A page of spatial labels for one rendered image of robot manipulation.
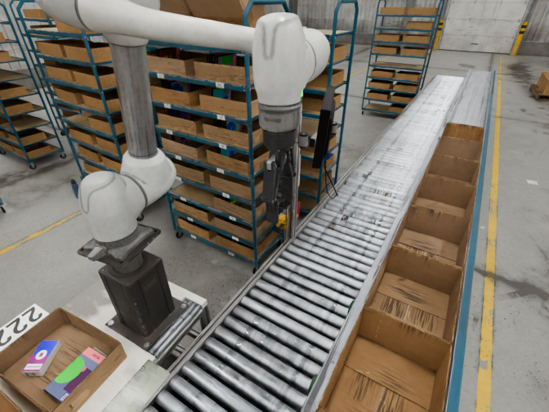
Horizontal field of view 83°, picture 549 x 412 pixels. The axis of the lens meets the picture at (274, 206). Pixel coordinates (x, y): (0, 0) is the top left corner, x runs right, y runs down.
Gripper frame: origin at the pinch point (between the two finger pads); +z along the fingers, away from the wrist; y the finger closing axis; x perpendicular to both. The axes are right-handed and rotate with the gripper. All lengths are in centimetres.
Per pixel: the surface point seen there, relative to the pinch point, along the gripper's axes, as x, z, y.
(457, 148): 75, 61, -204
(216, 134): -90, 36, -114
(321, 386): 18, 64, 10
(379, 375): 35, 64, -1
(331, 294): 11, 79, -42
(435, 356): 51, 57, -10
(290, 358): 3, 78, -4
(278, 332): -6, 78, -13
